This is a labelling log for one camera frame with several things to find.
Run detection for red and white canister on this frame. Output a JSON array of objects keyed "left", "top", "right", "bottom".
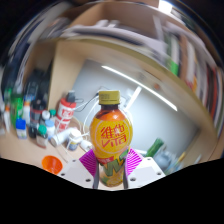
[{"left": 54, "top": 97, "right": 77, "bottom": 133}]

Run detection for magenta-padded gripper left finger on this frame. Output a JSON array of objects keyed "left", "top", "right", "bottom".
[{"left": 58, "top": 148, "right": 100, "bottom": 190}]

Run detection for white light bar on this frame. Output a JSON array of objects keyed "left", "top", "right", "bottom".
[{"left": 101, "top": 65, "right": 179, "bottom": 112}]

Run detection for blue-capped white bottle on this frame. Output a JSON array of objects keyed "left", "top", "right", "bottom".
[{"left": 15, "top": 118, "right": 28, "bottom": 140}]

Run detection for white pill bottle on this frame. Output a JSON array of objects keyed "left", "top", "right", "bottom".
[{"left": 67, "top": 129, "right": 83, "bottom": 152}]

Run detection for black backpack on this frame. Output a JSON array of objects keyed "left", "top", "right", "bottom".
[{"left": 24, "top": 69, "right": 51, "bottom": 101}]

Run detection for yellow-capped yellow drink bottle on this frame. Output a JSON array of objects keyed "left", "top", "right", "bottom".
[{"left": 89, "top": 89, "right": 134, "bottom": 188}]

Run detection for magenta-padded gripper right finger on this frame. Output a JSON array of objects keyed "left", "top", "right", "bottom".
[{"left": 123, "top": 148, "right": 167, "bottom": 190}]

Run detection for green container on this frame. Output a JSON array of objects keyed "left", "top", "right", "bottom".
[{"left": 9, "top": 93, "right": 24, "bottom": 128}]

